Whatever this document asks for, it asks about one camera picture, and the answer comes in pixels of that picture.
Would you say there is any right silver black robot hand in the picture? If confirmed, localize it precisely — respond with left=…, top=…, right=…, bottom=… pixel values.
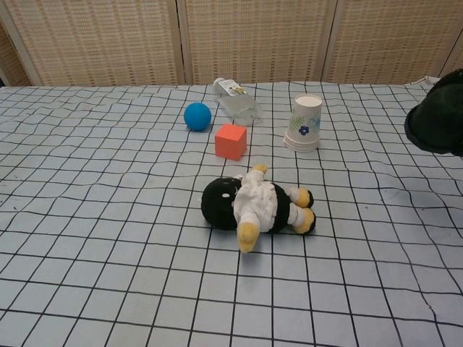
left=430, top=67, right=463, bottom=99

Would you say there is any black bowl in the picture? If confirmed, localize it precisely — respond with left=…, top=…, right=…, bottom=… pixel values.
left=404, top=103, right=463, bottom=158

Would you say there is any white floral paper cup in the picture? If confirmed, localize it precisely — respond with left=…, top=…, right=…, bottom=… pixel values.
left=283, top=93, right=323, bottom=153

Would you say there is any beige woven screen panel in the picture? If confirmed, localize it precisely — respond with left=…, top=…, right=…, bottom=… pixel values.
left=441, top=34, right=463, bottom=79
left=177, top=0, right=336, bottom=85
left=326, top=0, right=463, bottom=85
left=0, top=21, right=34, bottom=87
left=0, top=0, right=186, bottom=87

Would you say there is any clear plastic water bottle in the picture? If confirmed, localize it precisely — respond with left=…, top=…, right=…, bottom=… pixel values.
left=212, top=77, right=263, bottom=127

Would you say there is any black plush doll white shirt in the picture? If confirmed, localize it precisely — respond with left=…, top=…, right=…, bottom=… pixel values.
left=200, top=163, right=318, bottom=255

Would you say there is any orange foam cube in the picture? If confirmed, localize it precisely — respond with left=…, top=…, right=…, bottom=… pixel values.
left=214, top=123, right=248, bottom=160

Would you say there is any blue ball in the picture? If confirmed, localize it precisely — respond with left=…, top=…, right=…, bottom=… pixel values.
left=183, top=102, right=212, bottom=132

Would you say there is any checked light blue tablecloth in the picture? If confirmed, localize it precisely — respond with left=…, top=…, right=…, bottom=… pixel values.
left=0, top=74, right=463, bottom=347

